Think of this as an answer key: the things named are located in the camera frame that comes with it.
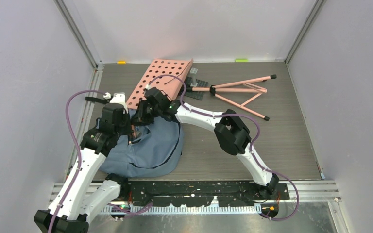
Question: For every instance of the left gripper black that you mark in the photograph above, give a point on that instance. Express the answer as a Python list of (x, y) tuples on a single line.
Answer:
[(129, 128)]

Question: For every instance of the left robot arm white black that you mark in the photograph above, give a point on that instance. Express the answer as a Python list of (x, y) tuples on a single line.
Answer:
[(72, 211)]

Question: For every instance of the pink folding stand legs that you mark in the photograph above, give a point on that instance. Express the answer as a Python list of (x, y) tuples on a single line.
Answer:
[(239, 87)]

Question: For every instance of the dark grey lego baseplate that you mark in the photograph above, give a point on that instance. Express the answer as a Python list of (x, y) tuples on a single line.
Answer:
[(198, 95)]

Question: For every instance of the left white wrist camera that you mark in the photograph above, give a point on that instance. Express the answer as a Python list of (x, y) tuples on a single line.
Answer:
[(118, 98)]

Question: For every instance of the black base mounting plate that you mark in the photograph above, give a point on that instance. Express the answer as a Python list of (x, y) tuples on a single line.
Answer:
[(227, 193)]

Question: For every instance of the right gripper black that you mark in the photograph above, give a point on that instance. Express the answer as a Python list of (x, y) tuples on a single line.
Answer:
[(140, 118)]

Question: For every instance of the green tape marker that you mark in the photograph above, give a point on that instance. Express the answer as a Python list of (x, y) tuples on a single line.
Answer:
[(241, 60)]

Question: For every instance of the pink perforated stand board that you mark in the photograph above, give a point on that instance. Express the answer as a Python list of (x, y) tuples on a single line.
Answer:
[(171, 73)]

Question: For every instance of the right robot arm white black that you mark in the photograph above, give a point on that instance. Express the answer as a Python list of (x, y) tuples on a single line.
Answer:
[(228, 127)]

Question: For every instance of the blue fabric backpack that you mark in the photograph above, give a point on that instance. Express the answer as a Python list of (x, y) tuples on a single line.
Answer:
[(149, 151)]

